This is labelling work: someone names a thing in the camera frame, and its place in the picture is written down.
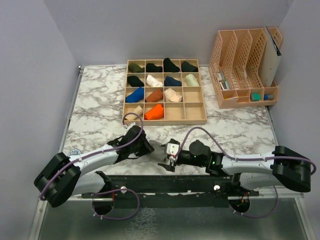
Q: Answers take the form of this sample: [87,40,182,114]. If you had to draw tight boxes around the grey underwear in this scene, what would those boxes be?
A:
[149,140,167,163]

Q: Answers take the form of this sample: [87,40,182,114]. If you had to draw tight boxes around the beige boxer underwear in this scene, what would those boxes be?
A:
[164,88,183,103]

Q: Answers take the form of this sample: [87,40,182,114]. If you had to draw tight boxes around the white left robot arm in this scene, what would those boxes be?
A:
[33,125,155,208]

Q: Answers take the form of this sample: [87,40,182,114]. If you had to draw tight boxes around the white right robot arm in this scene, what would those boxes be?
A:
[161,139,311,196]

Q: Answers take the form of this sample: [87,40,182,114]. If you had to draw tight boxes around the beige rolled cloth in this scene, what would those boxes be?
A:
[124,105,143,121]

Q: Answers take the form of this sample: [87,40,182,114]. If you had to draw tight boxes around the orange rolled cloth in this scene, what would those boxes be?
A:
[144,104,165,121]

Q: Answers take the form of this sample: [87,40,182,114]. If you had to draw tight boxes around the blue rolled cloth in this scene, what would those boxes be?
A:
[125,87,145,103]

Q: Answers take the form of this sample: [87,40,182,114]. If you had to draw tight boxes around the brown rolled cloth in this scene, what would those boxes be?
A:
[145,88,164,103]

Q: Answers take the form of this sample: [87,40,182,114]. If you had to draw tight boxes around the wooden compartment tray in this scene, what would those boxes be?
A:
[123,59,207,126]

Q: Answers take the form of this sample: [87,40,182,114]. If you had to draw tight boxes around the black rolled cloth left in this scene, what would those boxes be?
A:
[127,75,145,87]

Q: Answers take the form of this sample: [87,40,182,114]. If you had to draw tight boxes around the black rolled cloth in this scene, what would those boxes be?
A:
[127,75,145,87]
[163,57,180,73]
[145,62,163,73]

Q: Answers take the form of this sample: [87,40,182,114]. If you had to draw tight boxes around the white rolled cloth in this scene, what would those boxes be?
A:
[146,74,163,88]

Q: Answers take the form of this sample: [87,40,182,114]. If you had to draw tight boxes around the navy rolled cloth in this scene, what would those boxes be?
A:
[164,76,182,87]

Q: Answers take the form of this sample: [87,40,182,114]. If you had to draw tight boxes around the cards in rack slot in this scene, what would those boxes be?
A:
[217,70,238,100]

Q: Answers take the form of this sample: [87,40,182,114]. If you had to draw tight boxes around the pale green rolled cloth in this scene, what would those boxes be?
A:
[185,74,200,87]

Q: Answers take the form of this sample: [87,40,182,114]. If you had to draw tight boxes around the olive green rolled cloth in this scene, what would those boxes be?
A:
[128,62,145,73]

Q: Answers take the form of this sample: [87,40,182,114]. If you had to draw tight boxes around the dark green rolled cloth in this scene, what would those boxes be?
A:
[181,61,199,73]

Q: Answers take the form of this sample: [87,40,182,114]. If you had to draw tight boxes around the blue grey cylinder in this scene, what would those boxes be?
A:
[263,94,275,101]

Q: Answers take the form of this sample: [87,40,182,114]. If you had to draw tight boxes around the pink file organizer rack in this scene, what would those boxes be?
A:
[208,28,279,109]

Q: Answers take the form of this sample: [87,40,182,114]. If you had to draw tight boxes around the grey folder in rack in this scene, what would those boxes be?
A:
[258,26,283,88]

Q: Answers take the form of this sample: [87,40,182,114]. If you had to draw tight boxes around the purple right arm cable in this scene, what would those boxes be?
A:
[174,126,317,219]

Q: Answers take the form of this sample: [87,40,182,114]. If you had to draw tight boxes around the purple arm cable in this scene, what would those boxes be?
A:
[174,126,317,219]
[39,112,145,221]

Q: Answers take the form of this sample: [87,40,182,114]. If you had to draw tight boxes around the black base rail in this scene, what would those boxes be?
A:
[82,175,258,209]

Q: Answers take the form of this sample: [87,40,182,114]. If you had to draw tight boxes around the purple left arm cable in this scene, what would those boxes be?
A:
[39,112,145,221]

